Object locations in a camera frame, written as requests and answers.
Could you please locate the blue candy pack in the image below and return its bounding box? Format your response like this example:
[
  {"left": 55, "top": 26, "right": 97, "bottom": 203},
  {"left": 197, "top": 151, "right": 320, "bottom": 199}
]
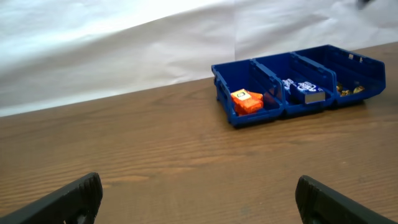
[
  {"left": 282, "top": 78, "right": 296, "bottom": 93},
  {"left": 289, "top": 81, "right": 326, "bottom": 105}
]

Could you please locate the blue tray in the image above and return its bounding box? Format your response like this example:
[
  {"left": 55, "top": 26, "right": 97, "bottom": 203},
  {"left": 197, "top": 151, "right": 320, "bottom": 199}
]
[{"left": 211, "top": 44, "right": 386, "bottom": 128}]

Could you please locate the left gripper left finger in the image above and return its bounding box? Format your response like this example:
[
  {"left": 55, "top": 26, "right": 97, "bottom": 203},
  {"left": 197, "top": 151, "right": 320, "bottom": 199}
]
[{"left": 0, "top": 172, "right": 104, "bottom": 224}]

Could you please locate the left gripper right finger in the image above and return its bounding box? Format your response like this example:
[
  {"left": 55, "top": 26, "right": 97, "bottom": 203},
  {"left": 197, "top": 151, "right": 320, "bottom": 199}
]
[{"left": 295, "top": 175, "right": 398, "bottom": 224}]

